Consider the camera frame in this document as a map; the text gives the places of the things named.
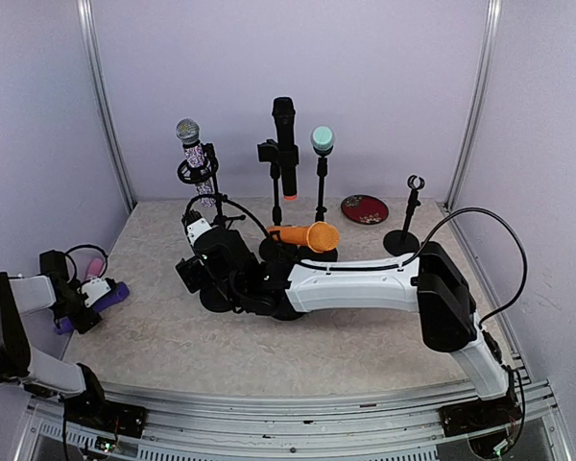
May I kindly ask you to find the left aluminium corner post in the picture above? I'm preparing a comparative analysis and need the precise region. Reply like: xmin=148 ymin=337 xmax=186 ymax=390
xmin=76 ymin=0 xmax=137 ymax=214

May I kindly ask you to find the black tripod microphone stand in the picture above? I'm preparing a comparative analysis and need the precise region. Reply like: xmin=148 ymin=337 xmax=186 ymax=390
xmin=203 ymin=143 xmax=246 ymax=229

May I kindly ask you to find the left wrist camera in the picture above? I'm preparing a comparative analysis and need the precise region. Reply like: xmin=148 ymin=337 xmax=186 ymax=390
xmin=80 ymin=278 xmax=115 ymax=307

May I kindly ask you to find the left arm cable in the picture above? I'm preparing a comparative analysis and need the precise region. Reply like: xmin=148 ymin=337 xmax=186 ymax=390
xmin=63 ymin=243 xmax=110 ymax=284

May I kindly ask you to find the purple microphone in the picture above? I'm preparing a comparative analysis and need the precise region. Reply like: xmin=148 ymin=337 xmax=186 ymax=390
xmin=55 ymin=281 xmax=130 ymax=335

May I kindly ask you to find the teal head microphone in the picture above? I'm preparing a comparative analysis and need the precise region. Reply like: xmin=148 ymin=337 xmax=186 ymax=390
xmin=310 ymin=126 xmax=335 ymax=158

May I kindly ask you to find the pink microphone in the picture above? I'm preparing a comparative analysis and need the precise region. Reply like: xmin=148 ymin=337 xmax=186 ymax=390
xmin=85 ymin=258 xmax=105 ymax=279

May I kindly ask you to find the black short stand purple mic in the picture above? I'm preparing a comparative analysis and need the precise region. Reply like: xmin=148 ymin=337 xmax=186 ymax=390
xmin=199 ymin=286 xmax=235 ymax=313

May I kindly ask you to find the right aluminium corner post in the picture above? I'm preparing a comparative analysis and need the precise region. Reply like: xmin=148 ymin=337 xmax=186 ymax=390
xmin=444 ymin=0 xmax=503 ymax=210

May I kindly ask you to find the aluminium front rail frame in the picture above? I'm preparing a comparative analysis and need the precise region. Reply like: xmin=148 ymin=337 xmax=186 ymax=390
xmin=7 ymin=372 xmax=576 ymax=460

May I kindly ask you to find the rhinestone silver-head microphone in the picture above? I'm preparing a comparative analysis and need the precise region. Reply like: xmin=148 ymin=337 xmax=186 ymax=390
xmin=176 ymin=118 xmax=217 ymax=207

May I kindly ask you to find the red floral plate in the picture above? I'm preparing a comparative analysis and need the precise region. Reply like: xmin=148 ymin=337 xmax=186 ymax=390
xmin=341 ymin=194 xmax=389 ymax=226

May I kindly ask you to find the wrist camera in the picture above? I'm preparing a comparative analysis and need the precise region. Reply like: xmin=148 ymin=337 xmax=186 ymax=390
xmin=182 ymin=210 xmax=212 ymax=248
xmin=80 ymin=278 xmax=115 ymax=307

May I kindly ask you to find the black microphone orange end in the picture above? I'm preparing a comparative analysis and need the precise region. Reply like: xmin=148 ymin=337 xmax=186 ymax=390
xmin=272 ymin=96 xmax=299 ymax=200

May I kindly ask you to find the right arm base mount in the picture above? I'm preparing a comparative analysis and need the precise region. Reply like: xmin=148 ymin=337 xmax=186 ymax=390
xmin=438 ymin=393 xmax=523 ymax=437

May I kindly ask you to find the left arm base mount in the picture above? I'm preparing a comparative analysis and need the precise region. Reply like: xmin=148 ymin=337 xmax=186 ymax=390
xmin=63 ymin=394 xmax=148 ymax=439

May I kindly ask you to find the black tall round-base stand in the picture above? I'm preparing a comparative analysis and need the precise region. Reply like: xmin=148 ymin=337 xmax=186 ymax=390
xmin=257 ymin=139 xmax=282 ymax=226

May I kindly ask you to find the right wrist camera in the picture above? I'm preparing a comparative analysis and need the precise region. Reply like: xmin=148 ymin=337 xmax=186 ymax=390
xmin=182 ymin=210 xmax=212 ymax=248

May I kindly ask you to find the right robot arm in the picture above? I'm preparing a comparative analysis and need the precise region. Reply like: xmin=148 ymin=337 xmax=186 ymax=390
xmin=176 ymin=218 xmax=513 ymax=426

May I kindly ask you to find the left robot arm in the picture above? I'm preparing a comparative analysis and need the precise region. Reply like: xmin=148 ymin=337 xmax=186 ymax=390
xmin=0 ymin=250 xmax=115 ymax=427

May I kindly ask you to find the aluminium corner post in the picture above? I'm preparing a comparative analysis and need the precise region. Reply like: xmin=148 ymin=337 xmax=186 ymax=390
xmin=444 ymin=0 xmax=503 ymax=210
xmin=76 ymin=0 xmax=137 ymax=214

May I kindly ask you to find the black short stand orange mic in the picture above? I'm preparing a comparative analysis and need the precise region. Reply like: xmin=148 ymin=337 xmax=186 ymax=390
xmin=259 ymin=239 xmax=303 ymax=322

